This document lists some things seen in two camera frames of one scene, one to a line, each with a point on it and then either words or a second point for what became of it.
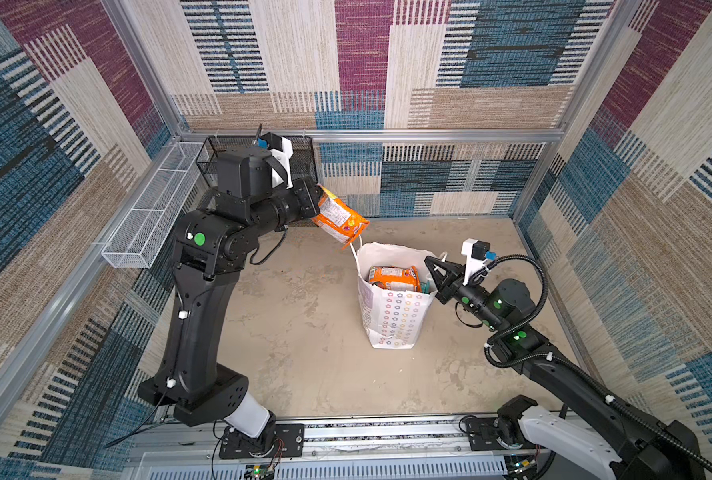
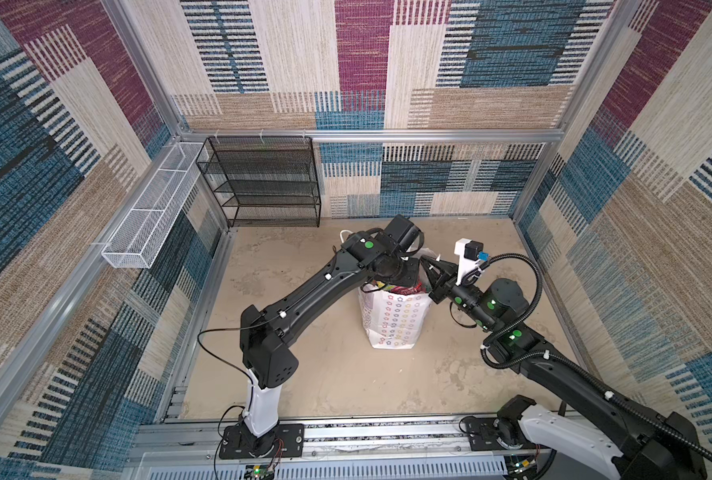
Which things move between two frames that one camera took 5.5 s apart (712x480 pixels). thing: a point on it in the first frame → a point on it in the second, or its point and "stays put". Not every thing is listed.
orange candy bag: x=337 y=220 → x=416 y=288
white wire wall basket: x=139 y=238 stays put
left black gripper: x=308 y=205 → x=412 y=273
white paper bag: x=393 y=320 stays put
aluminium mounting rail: x=397 y=449 stays put
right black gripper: x=444 y=266 stays put
